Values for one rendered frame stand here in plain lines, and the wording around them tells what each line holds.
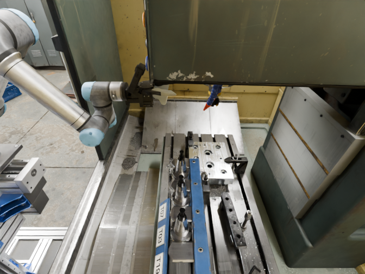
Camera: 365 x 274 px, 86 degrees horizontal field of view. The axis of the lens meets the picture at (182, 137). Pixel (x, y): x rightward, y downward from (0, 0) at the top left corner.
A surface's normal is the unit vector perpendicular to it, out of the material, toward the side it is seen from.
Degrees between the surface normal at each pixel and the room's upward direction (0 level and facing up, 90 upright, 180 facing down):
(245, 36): 90
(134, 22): 90
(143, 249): 8
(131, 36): 90
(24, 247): 0
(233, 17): 90
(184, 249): 0
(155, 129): 24
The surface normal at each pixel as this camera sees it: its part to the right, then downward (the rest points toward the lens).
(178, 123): 0.06, -0.48
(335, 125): -1.00, 0.00
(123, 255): 0.03, -0.68
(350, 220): 0.01, 0.63
